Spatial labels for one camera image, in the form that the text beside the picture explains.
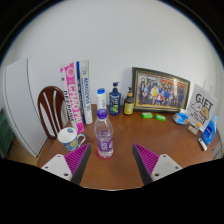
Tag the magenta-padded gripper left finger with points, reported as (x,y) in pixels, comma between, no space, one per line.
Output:
(75,159)

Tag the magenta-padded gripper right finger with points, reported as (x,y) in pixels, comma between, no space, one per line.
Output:
(148,159)

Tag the purple-capped clear water bottle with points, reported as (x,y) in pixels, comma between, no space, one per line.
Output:
(104,136)

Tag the white mug with blue print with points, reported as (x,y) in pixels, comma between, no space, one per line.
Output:
(68,138)

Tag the blue tissue pack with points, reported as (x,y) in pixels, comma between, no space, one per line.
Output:
(180,118)

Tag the small colourful snack packet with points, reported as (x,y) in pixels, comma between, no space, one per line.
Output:
(192,130)

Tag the small white remote control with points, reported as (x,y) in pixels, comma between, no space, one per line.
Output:
(202,144)

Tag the yellow-labelled brown pump bottle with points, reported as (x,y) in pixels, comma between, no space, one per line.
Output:
(129,106)

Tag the tall pink and white box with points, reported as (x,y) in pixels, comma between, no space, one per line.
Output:
(73,100)

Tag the tall white and blue box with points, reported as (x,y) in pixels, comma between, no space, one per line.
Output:
(86,96)

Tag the white bottle with blue cap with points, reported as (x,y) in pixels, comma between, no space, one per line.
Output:
(101,100)

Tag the dark blue pump bottle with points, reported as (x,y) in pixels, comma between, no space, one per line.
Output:
(115,103)

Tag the blue detergent bottle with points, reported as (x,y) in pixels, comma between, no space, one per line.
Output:
(209,133)

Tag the framed group photo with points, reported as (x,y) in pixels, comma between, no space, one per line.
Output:
(160,90)

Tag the dark wooden chair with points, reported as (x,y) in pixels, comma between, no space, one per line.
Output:
(50,91)

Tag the white paper gift bag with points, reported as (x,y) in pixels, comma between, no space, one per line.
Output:
(201,105)

